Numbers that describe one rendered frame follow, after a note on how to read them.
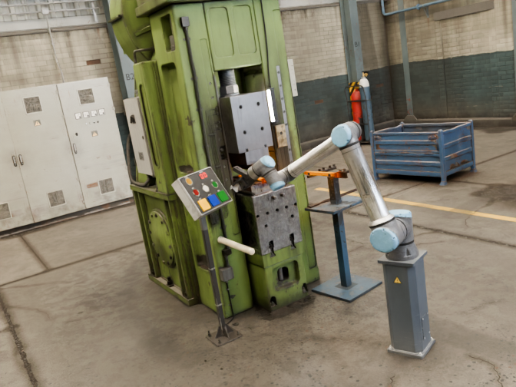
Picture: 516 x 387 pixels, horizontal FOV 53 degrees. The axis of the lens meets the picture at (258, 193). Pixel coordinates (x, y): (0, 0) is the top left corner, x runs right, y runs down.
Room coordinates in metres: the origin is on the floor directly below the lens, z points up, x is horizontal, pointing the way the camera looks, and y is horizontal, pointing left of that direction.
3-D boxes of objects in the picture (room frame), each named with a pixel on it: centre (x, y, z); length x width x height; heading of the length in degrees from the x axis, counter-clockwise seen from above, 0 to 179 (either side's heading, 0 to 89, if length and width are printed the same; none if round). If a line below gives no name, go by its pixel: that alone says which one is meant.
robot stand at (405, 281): (2.87, -0.78, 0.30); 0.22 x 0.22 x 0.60; 50
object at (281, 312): (3.70, -0.06, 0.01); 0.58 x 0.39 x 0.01; 120
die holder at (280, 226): (3.95, 0.02, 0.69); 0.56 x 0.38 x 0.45; 30
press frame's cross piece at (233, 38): (4.07, 0.10, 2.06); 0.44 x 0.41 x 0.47; 30
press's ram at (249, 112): (3.94, 0.03, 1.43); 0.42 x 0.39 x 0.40; 30
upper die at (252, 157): (3.92, 0.07, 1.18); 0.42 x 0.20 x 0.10; 30
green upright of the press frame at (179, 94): (3.90, 0.39, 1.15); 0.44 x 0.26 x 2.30; 30
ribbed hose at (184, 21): (3.68, 0.29, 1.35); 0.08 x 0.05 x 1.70; 120
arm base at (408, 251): (2.87, -0.78, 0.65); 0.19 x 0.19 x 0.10
